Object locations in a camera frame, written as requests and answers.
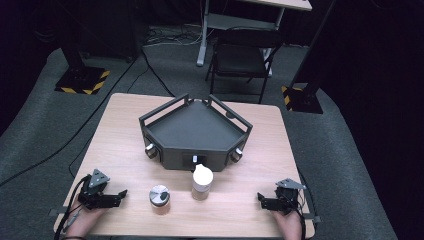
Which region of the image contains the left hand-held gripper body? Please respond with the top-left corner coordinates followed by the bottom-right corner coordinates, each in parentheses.
top-left (78, 168), bottom-right (115, 211)

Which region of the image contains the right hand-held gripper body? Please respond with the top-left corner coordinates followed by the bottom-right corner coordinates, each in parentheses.
top-left (268, 178), bottom-right (307, 215)

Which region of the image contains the silver-lid red spice jar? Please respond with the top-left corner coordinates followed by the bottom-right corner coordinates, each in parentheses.
top-left (148, 184), bottom-right (171, 215)

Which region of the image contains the white-lid brown spice jar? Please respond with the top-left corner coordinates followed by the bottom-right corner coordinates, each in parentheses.
top-left (191, 163), bottom-right (215, 202)

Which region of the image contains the dark grey corner rack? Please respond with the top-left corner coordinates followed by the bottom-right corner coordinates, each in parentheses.
top-left (138, 93), bottom-right (254, 173)

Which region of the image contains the person's right hand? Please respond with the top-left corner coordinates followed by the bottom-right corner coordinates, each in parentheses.
top-left (272, 209), bottom-right (303, 240)

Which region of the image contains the person's left hand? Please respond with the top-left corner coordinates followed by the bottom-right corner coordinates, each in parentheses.
top-left (67, 199), bottom-right (108, 239)

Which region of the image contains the grey tape strip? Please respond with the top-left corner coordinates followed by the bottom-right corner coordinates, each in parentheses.
top-left (301, 213), bottom-right (322, 224)
top-left (48, 206), bottom-right (68, 218)

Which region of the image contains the black stand with striped base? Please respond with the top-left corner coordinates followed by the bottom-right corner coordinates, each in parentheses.
top-left (54, 0), bottom-right (111, 96)
top-left (280, 0), bottom-right (338, 115)

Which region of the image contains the black folding chair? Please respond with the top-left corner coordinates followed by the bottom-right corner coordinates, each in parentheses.
top-left (204, 27), bottom-right (285, 105)

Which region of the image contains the dark wheeled cabinet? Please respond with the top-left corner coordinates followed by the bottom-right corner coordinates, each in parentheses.
top-left (79, 0), bottom-right (142, 64)

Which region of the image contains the white-legged desk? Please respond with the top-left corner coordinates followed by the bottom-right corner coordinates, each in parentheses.
top-left (196, 0), bottom-right (314, 68)

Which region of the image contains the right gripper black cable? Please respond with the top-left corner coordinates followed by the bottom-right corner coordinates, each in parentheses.
top-left (295, 188), bottom-right (308, 240)

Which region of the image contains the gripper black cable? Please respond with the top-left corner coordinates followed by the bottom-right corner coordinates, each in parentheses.
top-left (54, 174), bottom-right (92, 240)
top-left (295, 188), bottom-right (308, 240)

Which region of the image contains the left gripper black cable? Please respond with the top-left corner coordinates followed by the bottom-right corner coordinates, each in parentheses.
top-left (54, 174), bottom-right (92, 240)

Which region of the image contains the thin black cable loop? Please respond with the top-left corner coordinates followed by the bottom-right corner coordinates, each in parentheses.
top-left (67, 135), bottom-right (94, 180)

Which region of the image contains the long black floor cable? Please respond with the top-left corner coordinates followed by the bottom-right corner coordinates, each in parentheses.
top-left (0, 58), bottom-right (138, 188)

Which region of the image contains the bundle of floor cables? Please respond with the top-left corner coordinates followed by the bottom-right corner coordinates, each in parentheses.
top-left (144, 22), bottom-right (205, 48)

